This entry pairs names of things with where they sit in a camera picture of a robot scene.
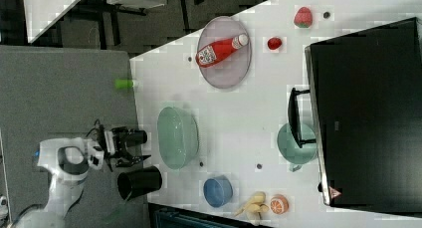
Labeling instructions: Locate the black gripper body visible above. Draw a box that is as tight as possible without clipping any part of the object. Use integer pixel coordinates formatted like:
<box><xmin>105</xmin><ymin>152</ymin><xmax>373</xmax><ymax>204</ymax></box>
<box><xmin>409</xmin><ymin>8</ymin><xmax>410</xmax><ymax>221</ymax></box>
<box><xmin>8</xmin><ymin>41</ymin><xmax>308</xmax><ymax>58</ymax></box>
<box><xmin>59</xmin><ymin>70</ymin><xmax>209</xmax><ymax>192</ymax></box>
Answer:
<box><xmin>104</xmin><ymin>126</ymin><xmax>147</xmax><ymax>160</ymax></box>

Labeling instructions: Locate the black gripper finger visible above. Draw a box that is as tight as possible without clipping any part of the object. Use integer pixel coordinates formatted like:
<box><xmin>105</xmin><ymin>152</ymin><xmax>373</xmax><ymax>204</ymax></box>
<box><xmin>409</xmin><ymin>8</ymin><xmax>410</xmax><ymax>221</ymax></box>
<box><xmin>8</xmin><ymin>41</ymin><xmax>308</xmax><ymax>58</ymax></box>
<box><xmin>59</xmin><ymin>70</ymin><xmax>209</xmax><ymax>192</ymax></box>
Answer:
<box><xmin>115</xmin><ymin>155</ymin><xmax>149</xmax><ymax>167</ymax></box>
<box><xmin>105</xmin><ymin>157</ymin><xmax>113</xmax><ymax>172</ymax></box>

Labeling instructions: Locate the green perforated strainer bowl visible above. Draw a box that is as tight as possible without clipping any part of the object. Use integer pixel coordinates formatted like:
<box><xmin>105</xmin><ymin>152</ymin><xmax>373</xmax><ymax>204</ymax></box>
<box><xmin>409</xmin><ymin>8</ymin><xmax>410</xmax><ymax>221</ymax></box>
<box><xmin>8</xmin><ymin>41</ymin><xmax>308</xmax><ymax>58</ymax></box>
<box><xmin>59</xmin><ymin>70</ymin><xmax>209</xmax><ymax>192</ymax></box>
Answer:
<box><xmin>157</xmin><ymin>107</ymin><xmax>199</xmax><ymax>170</ymax></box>

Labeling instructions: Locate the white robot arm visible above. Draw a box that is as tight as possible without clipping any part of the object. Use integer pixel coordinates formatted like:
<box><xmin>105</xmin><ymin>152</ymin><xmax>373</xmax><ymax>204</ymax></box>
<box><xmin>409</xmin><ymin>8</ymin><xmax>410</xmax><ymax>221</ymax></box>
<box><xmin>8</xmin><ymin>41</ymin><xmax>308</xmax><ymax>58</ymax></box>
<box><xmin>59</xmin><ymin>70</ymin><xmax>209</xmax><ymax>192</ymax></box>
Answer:
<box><xmin>7</xmin><ymin>124</ymin><xmax>147</xmax><ymax>228</ymax></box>

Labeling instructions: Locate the black cylinder cup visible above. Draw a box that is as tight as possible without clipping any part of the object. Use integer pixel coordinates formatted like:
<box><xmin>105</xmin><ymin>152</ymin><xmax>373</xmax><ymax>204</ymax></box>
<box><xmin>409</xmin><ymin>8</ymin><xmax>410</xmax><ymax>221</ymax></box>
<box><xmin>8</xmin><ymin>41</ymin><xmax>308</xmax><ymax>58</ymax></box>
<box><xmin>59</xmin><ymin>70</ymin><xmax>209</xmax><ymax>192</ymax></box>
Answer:
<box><xmin>117</xmin><ymin>166</ymin><xmax>162</xmax><ymax>200</ymax></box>

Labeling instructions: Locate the green marker cap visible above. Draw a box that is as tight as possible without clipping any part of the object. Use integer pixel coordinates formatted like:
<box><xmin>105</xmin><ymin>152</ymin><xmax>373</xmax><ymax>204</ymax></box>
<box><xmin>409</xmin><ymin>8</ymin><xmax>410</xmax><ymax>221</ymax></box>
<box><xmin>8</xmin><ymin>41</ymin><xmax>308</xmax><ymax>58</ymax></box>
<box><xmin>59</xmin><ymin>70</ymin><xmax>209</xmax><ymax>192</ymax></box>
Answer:
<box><xmin>114</xmin><ymin>79</ymin><xmax>134</xmax><ymax>90</ymax></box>

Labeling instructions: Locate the blue bowl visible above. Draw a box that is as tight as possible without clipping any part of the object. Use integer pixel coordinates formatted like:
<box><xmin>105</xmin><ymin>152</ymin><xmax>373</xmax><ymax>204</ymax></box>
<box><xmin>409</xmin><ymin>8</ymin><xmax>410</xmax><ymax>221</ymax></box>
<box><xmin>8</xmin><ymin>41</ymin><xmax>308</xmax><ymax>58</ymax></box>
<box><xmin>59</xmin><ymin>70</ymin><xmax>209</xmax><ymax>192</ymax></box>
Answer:
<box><xmin>203</xmin><ymin>175</ymin><xmax>233</xmax><ymax>208</ymax></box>

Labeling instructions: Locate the red ketchup bottle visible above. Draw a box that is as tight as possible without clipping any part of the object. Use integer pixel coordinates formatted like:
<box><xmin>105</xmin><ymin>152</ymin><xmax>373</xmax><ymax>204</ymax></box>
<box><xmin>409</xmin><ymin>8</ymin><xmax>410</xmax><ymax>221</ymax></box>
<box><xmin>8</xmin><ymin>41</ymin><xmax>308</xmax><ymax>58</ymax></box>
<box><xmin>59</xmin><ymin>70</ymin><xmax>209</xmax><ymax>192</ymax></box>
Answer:
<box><xmin>195</xmin><ymin>34</ymin><xmax>249</xmax><ymax>68</ymax></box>

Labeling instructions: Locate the pink round plate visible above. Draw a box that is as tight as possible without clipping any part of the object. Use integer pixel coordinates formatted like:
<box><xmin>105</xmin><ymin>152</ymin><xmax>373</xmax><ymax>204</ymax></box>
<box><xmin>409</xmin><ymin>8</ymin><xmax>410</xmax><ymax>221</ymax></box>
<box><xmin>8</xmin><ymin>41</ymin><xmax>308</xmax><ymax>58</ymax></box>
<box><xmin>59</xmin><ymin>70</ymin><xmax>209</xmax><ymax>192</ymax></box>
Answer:
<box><xmin>195</xmin><ymin>16</ymin><xmax>252</xmax><ymax>90</ymax></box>

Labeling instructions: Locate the yellow banana toy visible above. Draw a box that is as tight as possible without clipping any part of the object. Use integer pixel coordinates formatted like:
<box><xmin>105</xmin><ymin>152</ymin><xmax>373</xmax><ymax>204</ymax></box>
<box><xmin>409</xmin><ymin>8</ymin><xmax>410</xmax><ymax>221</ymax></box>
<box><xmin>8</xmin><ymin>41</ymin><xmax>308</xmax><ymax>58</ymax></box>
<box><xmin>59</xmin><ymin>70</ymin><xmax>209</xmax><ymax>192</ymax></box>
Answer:
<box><xmin>233</xmin><ymin>191</ymin><xmax>269</xmax><ymax>226</ymax></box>

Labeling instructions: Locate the orange slice toy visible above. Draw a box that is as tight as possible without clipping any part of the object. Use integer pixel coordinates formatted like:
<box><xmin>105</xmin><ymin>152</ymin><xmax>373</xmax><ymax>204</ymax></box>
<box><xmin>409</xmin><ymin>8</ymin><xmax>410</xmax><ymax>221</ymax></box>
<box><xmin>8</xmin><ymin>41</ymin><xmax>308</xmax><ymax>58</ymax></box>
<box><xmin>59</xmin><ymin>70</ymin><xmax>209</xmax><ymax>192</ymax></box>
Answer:
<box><xmin>270</xmin><ymin>194</ymin><xmax>289</xmax><ymax>215</ymax></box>

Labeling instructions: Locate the green mug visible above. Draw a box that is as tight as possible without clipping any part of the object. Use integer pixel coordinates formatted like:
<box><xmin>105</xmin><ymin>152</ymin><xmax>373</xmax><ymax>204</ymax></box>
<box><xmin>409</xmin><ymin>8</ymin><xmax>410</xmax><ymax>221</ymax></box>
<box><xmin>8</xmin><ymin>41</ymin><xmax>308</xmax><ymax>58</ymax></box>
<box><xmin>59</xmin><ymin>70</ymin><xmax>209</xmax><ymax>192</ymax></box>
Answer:
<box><xmin>277</xmin><ymin>123</ymin><xmax>317</xmax><ymax>172</ymax></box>

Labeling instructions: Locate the red tomato toy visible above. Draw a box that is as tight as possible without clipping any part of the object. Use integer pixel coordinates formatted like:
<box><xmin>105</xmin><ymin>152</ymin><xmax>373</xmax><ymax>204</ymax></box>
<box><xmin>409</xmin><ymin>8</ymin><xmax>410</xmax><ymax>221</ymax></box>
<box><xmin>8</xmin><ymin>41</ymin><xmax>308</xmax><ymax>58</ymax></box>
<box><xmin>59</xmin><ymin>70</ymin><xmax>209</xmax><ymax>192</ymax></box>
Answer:
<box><xmin>267</xmin><ymin>37</ymin><xmax>283</xmax><ymax>50</ymax></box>

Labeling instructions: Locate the strawberry toy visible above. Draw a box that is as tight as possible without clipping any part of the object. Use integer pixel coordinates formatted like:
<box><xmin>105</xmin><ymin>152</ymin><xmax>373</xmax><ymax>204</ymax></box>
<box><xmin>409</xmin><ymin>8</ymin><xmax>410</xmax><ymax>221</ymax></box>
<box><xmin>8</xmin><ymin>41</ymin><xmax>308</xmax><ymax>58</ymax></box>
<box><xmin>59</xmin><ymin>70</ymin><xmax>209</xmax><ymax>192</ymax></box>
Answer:
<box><xmin>294</xmin><ymin>7</ymin><xmax>313</xmax><ymax>28</ymax></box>

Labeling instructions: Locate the black toaster oven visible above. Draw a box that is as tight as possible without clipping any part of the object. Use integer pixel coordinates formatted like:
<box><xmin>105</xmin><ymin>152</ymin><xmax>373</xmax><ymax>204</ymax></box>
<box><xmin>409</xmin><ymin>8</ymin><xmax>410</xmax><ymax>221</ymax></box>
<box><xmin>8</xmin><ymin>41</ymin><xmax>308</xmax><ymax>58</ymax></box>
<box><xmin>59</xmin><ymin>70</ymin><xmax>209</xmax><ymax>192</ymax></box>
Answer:
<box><xmin>288</xmin><ymin>18</ymin><xmax>422</xmax><ymax>217</ymax></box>

